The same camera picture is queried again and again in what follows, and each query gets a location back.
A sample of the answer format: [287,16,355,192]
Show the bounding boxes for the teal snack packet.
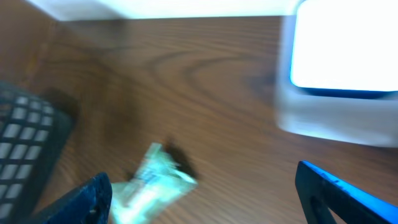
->
[109,142,197,224]

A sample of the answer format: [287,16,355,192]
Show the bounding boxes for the grey plastic mesh basket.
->
[1,82,75,224]

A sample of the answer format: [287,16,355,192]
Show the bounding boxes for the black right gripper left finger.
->
[24,172,113,224]

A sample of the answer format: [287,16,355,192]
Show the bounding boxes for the white barcode scanner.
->
[275,0,397,147]

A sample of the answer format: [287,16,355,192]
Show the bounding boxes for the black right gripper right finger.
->
[295,161,397,223]

